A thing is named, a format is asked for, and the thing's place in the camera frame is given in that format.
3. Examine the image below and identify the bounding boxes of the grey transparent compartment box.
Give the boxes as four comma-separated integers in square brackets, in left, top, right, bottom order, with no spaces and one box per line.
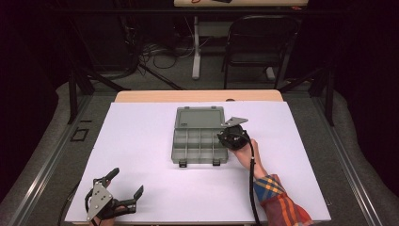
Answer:
[170,105,229,169]

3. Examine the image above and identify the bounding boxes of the hand-held gripper cable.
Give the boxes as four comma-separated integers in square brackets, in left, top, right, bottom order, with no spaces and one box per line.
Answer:
[230,133,263,226]
[84,186,99,226]

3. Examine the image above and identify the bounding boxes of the right hand-held gripper cable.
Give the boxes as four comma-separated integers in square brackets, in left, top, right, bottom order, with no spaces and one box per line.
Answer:
[230,133,263,226]

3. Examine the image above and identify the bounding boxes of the metal floor rail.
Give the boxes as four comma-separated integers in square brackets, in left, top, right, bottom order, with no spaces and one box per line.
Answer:
[310,93,384,226]
[12,93,95,226]

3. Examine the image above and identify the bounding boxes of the black metal chair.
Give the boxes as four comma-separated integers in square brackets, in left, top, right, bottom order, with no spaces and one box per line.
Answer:
[220,14,301,90]

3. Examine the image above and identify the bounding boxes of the left hand-held gripper cable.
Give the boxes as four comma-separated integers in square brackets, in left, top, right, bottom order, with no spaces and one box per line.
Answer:
[84,186,99,226]

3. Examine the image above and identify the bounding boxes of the white table cover sheet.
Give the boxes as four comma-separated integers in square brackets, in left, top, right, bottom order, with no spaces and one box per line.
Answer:
[64,101,332,224]

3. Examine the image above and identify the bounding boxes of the desk with white legs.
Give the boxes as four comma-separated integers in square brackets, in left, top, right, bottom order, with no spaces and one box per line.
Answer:
[173,0,310,81]

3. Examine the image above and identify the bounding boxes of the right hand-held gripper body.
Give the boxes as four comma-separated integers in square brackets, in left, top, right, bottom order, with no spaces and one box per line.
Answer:
[216,116,252,152]

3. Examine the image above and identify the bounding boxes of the person's left hand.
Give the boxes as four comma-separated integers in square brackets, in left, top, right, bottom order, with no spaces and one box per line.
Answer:
[96,205,126,226]

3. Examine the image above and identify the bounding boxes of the light wooden table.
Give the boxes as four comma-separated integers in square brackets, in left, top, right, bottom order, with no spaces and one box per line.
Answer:
[64,89,332,226]

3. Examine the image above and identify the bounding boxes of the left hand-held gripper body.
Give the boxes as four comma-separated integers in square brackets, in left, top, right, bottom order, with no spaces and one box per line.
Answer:
[84,178,137,222]

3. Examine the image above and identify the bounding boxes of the person's right hand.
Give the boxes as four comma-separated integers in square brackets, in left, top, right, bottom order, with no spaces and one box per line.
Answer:
[229,138,268,181]

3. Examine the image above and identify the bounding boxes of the bundle of floor cables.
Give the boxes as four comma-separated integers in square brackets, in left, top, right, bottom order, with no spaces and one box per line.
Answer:
[137,39,196,71]

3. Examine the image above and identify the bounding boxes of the black metal stand frame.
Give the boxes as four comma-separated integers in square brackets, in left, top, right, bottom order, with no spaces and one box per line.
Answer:
[278,60,336,127]
[66,60,128,125]

